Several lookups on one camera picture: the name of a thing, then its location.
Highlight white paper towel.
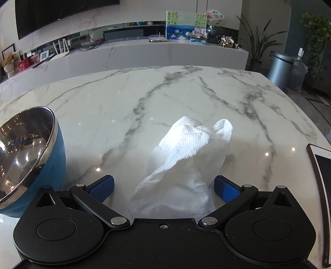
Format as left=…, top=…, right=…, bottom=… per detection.
left=129, top=116, right=233, bottom=219

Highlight blue steel bowl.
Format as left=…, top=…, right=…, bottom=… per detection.
left=1, top=107, right=66, bottom=218

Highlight white smartphone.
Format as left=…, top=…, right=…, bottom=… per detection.
left=306, top=143, right=330, bottom=268

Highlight grey trash can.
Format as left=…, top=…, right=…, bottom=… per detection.
left=268, top=52, right=295, bottom=90

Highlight water jug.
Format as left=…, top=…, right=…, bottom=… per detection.
left=288, top=48, right=308, bottom=90

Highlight white wifi router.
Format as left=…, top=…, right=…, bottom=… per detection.
left=50, top=38, right=70, bottom=61

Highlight white digital clock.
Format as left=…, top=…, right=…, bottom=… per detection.
left=40, top=50, right=49, bottom=62

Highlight red gift box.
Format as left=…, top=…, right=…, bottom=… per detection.
left=17, top=58, right=31, bottom=72

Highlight teddy bear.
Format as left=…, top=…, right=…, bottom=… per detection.
left=4, top=54, right=15, bottom=76

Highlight potted orchid plant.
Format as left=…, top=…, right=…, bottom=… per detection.
left=237, top=14, right=287, bottom=72

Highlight cow figurines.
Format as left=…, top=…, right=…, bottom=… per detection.
left=218, top=35, right=241, bottom=49

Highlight small framed photo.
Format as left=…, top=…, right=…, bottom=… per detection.
left=190, top=28, right=207, bottom=45

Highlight flat silver device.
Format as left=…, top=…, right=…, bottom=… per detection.
left=149, top=36, right=168, bottom=43

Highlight white paper fan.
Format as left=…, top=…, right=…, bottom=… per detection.
left=205, top=10, right=224, bottom=26

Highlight lotus painting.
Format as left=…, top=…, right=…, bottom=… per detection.
left=165, top=11, right=207, bottom=41

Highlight leafy green plant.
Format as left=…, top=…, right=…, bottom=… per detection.
left=300, top=12, right=330, bottom=77

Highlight black television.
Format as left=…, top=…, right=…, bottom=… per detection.
left=15, top=0, right=120, bottom=39

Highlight black picture frame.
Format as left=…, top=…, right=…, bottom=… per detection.
left=1, top=44, right=16, bottom=60

